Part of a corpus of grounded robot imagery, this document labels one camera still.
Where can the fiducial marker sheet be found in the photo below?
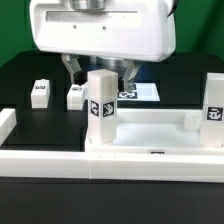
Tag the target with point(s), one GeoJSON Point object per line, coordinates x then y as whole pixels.
{"type": "Point", "coordinates": [141, 92]}

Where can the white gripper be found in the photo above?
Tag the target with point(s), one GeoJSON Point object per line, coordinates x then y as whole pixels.
{"type": "Point", "coordinates": [142, 30]}

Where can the white desk top tray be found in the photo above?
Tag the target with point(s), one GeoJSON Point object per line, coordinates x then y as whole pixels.
{"type": "Point", "coordinates": [157, 131]}

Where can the white U-shaped boundary fence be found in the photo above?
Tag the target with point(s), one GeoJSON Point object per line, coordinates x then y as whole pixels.
{"type": "Point", "coordinates": [120, 166]}

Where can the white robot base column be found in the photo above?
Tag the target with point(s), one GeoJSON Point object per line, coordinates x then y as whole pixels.
{"type": "Point", "coordinates": [109, 63]}

